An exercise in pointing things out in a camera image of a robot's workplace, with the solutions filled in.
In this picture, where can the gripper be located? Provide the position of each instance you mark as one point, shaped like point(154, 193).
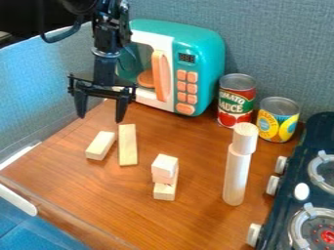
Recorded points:
point(104, 78)

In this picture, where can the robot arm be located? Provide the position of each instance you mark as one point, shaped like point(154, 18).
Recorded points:
point(108, 22)

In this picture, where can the wooden cube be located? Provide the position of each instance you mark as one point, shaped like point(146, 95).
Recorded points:
point(165, 166)

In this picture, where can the short rectangular wooden block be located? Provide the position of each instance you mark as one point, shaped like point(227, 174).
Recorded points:
point(101, 145)

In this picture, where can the long rectangular wooden block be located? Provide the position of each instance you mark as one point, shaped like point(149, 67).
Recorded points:
point(127, 145)

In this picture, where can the teal toy microwave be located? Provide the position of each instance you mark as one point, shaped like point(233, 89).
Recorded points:
point(182, 65)

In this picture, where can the small wooden block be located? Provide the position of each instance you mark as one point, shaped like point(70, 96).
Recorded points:
point(165, 188)

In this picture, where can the red tomato sauce can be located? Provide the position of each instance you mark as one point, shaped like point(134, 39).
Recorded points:
point(236, 101)

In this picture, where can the short wooden cylinder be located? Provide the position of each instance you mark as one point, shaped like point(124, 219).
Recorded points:
point(245, 138)

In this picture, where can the tall wooden cylinder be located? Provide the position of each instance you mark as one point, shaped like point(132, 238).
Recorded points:
point(236, 177)

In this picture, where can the yellow can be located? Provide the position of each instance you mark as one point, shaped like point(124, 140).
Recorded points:
point(277, 120)

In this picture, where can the toy stove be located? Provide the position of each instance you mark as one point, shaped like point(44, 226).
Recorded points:
point(304, 192)

